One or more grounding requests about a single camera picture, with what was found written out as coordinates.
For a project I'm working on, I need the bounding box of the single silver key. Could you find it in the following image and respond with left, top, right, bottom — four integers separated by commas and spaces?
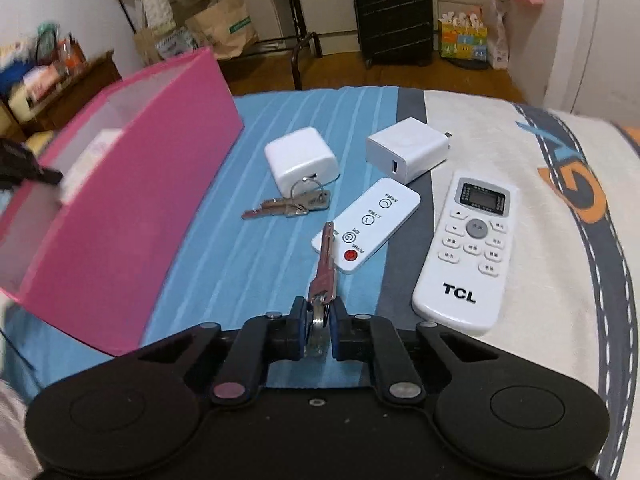
306, 222, 336, 358

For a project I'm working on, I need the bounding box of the white TCL remote control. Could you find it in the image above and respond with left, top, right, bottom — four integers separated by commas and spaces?
412, 170, 520, 336

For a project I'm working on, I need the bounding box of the wooden nightstand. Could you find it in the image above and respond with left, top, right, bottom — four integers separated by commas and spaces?
1, 50, 122, 142

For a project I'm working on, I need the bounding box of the pink cardboard box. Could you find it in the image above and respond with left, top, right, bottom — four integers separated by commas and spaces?
1, 49, 243, 356

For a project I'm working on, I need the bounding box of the small white remote control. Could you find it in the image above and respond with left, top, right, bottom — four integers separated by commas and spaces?
333, 178, 421, 274

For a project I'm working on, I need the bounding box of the white rounded charger cube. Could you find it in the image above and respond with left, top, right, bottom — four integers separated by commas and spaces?
264, 127, 340, 197

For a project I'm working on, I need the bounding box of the white square charger plug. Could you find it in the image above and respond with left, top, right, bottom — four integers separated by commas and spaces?
366, 117, 450, 185

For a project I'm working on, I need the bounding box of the brown paper bag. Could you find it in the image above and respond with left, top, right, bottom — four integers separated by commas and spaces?
186, 0, 258, 60

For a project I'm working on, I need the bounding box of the black clothes rack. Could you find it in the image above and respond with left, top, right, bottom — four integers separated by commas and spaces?
222, 0, 323, 90

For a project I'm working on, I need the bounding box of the colourful gift bag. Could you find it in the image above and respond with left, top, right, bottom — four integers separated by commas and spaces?
438, 6, 488, 62

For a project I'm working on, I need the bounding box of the black suitcase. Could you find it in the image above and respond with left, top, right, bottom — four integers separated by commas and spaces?
354, 0, 434, 67

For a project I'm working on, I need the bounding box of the key bunch with ring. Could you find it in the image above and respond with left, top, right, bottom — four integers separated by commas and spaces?
241, 176, 331, 220

